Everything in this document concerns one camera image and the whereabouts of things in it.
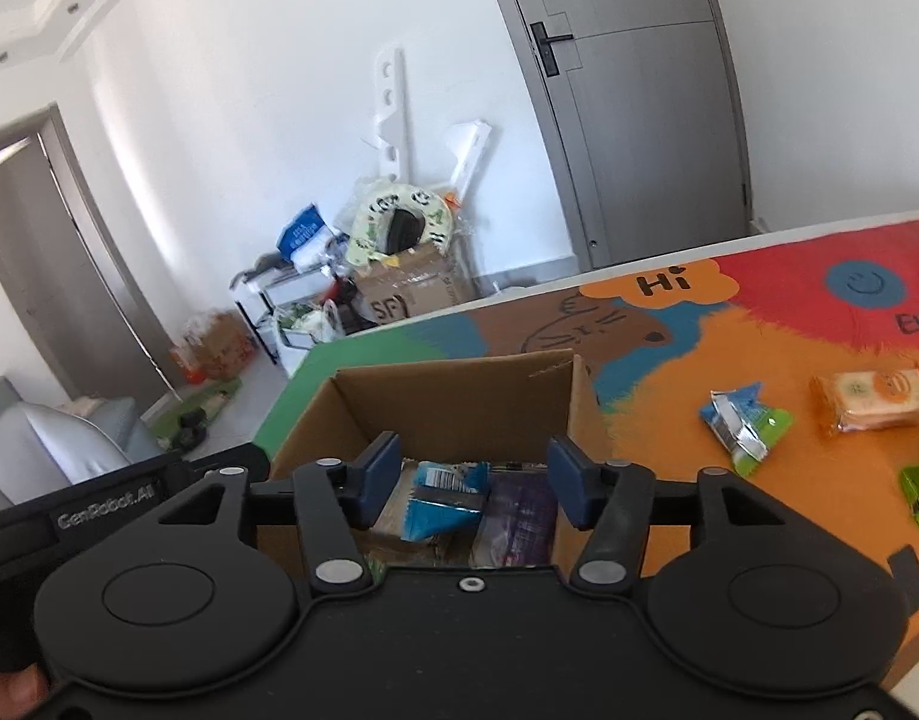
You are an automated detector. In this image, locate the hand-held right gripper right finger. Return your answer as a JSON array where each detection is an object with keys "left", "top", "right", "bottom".
[{"left": 547, "top": 436, "right": 782, "bottom": 599}]

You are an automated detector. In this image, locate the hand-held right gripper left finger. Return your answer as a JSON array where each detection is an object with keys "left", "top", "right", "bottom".
[{"left": 155, "top": 431, "right": 404, "bottom": 599}]

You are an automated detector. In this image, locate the large green biscuit packet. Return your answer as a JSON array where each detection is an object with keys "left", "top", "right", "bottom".
[{"left": 365, "top": 465, "right": 438, "bottom": 572}]

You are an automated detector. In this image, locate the purple snack packet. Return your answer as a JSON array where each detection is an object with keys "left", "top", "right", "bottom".
[{"left": 470, "top": 469, "right": 559, "bottom": 569}]

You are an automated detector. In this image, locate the blue snack packet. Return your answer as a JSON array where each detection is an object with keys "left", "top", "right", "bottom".
[{"left": 401, "top": 461, "right": 492, "bottom": 542}]

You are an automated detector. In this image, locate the person's left hand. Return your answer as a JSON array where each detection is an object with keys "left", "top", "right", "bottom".
[{"left": 0, "top": 666, "right": 51, "bottom": 720}]

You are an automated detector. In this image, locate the grey sofa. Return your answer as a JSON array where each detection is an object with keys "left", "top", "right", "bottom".
[{"left": 0, "top": 377, "right": 165, "bottom": 512}]

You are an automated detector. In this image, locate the green floor mat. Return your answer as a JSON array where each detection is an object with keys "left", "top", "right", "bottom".
[{"left": 140, "top": 377, "right": 244, "bottom": 430}]

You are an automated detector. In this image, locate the small green and blue packet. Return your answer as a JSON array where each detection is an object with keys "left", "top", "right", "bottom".
[{"left": 699, "top": 382, "right": 795, "bottom": 478}]

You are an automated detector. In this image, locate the lettered brown cardboard box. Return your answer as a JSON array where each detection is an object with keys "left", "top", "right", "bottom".
[{"left": 352, "top": 244, "right": 469, "bottom": 331}]

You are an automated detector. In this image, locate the black metal rack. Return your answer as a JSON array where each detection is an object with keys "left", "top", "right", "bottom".
[{"left": 232, "top": 262, "right": 342, "bottom": 381}]

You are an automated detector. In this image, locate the brown wooden door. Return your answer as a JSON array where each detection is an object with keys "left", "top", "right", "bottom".
[{"left": 0, "top": 136, "right": 173, "bottom": 421}]

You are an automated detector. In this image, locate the colourful cartoon table mat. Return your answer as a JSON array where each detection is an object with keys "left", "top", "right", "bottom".
[{"left": 253, "top": 214, "right": 919, "bottom": 720}]

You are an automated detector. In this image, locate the blue plastic bag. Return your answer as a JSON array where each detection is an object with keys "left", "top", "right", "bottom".
[{"left": 277, "top": 204, "right": 334, "bottom": 254}]

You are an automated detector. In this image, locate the orange cracker packet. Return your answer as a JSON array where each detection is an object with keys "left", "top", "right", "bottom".
[{"left": 808, "top": 364, "right": 919, "bottom": 440}]

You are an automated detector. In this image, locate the short white plastic rack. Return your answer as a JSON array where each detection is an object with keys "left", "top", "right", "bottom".
[{"left": 439, "top": 118, "right": 495, "bottom": 197}]

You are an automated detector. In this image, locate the grey door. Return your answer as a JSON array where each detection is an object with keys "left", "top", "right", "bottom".
[{"left": 478, "top": 0, "right": 755, "bottom": 271}]

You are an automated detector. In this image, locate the tall white plastic rack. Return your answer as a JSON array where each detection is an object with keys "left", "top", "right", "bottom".
[{"left": 367, "top": 45, "right": 413, "bottom": 182}]

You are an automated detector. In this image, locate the black door handle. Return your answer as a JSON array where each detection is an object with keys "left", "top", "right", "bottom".
[{"left": 530, "top": 21, "right": 576, "bottom": 77}]

